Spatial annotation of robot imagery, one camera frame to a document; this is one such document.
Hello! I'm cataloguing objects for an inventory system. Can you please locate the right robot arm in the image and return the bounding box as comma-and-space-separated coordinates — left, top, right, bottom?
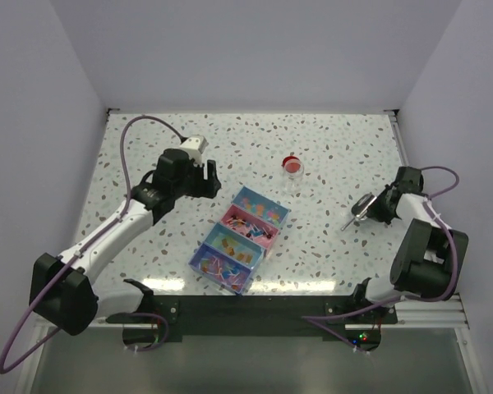
348, 166, 469, 323

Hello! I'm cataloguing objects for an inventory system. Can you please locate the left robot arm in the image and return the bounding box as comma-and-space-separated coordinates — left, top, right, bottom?
30, 149, 221, 336

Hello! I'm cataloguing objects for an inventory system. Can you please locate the blue end candy bin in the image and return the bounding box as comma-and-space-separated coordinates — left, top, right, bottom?
233, 186, 290, 228

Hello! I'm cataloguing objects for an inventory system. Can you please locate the pink candy bin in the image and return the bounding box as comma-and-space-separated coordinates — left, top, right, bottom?
220, 204, 279, 250

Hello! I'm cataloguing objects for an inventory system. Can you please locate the purple candy bin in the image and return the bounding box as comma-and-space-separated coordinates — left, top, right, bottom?
188, 244, 251, 295

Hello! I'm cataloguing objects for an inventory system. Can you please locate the clear plastic jar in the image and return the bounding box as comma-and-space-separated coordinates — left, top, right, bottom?
283, 159, 304, 194

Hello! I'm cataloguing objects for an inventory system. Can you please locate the red jar lid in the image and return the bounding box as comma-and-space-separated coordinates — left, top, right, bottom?
282, 156, 300, 167

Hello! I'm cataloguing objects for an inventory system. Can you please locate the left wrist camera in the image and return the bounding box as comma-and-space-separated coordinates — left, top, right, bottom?
179, 135, 208, 165

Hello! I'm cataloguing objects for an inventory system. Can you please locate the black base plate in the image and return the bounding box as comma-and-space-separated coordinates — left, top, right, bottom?
106, 295, 399, 351

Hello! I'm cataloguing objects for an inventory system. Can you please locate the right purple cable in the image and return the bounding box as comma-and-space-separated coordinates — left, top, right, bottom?
302, 165, 461, 345

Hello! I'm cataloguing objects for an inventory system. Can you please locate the purple cable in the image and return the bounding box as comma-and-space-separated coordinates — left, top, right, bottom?
0, 116, 187, 375
302, 165, 461, 345

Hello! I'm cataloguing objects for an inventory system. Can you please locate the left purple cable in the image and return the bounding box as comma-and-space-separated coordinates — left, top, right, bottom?
0, 116, 187, 375

